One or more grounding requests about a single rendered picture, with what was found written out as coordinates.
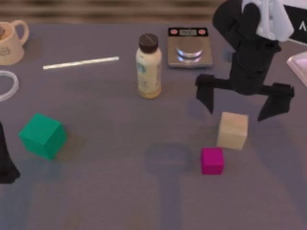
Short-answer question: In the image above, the beige wooden cube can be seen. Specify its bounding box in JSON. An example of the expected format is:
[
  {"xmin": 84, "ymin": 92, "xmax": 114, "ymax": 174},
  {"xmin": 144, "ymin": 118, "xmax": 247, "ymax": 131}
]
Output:
[{"xmin": 216, "ymin": 111, "xmax": 249, "ymax": 151}]

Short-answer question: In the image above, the black sign with white letter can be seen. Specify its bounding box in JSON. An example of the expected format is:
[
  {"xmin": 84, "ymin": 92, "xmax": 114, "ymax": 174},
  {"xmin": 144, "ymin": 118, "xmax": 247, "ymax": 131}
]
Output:
[{"xmin": 283, "ymin": 4, "xmax": 307, "ymax": 46}]

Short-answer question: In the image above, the silver digital kitchen scale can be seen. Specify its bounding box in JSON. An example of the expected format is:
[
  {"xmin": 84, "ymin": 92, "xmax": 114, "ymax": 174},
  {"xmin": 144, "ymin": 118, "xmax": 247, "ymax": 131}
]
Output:
[{"xmin": 166, "ymin": 27, "xmax": 213, "ymax": 69}]

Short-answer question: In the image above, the cream ceramic mug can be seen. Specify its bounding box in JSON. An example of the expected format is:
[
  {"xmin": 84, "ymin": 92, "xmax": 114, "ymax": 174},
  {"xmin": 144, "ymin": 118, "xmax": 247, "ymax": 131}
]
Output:
[{"xmin": 0, "ymin": 20, "xmax": 30, "ymax": 66}]

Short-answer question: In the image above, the cream coffee drink bottle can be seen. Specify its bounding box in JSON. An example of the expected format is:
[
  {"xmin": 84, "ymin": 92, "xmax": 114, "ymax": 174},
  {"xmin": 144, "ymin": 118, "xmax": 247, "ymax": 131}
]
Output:
[{"xmin": 135, "ymin": 33, "xmax": 162, "ymax": 100}]

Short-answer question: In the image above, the magenta cube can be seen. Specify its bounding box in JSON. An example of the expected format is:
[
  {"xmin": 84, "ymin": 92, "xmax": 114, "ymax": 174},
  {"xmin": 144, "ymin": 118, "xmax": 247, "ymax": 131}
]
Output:
[{"xmin": 201, "ymin": 147, "xmax": 225, "ymax": 175}]

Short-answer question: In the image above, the clear plastic ring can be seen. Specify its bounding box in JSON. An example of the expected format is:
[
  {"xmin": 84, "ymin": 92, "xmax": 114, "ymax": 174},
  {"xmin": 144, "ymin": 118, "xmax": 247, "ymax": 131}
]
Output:
[{"xmin": 0, "ymin": 70, "xmax": 20, "ymax": 103}]

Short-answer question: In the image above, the white flat box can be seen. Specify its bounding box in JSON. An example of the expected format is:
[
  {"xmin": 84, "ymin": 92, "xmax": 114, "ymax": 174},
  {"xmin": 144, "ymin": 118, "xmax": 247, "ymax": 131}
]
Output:
[{"xmin": 286, "ymin": 51, "xmax": 307, "ymax": 88}]

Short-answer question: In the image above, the green cube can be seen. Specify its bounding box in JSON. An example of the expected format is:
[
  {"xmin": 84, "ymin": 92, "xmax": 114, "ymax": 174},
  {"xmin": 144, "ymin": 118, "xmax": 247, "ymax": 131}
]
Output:
[{"xmin": 18, "ymin": 113, "xmax": 68, "ymax": 161}]

